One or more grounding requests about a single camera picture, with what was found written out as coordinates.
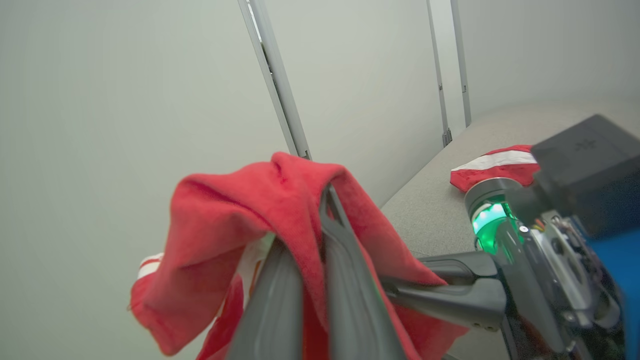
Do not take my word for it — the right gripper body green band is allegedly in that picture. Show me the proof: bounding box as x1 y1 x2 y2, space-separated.
465 177 627 360

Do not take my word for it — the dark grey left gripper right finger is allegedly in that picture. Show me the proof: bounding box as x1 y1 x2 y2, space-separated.
319 184 408 360

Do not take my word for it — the red garment wide white stripe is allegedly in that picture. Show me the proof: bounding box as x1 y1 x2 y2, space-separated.
450 144 541 194

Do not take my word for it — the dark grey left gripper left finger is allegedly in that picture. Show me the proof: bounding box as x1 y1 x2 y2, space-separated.
225 237 304 360

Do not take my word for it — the grey fabric sofa seat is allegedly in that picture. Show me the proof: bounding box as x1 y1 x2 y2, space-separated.
380 102 640 360

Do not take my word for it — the white partition panel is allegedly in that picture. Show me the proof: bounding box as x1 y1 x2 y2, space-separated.
248 0 453 208
450 0 640 126
0 0 301 360

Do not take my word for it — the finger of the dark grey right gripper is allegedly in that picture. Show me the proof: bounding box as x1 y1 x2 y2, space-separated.
417 251 499 286
380 277 507 332

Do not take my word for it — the red garment white orange trim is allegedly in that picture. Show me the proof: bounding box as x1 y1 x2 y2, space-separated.
130 152 469 360

